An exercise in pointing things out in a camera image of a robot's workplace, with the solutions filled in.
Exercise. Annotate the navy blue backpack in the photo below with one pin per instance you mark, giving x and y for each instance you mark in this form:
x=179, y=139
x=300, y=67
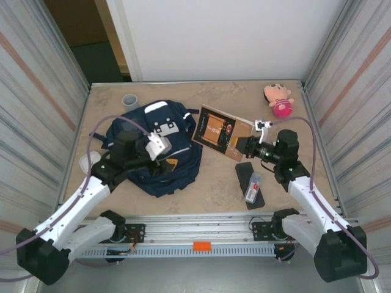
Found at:
x=180, y=171

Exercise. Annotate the brown black book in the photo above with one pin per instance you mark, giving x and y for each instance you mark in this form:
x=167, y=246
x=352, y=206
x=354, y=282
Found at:
x=214, y=128

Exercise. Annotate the black pencil case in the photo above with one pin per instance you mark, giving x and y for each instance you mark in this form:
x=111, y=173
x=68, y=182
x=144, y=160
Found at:
x=244, y=177

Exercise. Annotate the clear box with red label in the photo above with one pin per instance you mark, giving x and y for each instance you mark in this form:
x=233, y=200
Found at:
x=253, y=187

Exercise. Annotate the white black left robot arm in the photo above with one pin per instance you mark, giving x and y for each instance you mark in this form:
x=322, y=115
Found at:
x=76, y=201

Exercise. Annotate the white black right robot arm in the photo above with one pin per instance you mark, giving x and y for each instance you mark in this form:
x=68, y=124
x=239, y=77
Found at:
x=311, y=201

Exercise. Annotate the pink plush doll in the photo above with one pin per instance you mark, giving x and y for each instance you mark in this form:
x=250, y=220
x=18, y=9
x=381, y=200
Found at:
x=281, y=105

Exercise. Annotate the white plastic dish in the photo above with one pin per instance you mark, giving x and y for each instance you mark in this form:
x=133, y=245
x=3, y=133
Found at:
x=85, y=162

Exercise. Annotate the grey plastic cup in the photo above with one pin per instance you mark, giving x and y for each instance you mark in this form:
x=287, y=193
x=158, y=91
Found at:
x=129, y=100

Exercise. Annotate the orange plastic block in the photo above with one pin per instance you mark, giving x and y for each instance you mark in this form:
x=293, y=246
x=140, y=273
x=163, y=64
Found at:
x=202, y=246

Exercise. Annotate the aluminium mounting rail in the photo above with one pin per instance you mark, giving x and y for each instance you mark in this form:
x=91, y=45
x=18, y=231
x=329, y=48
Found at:
x=198, y=227

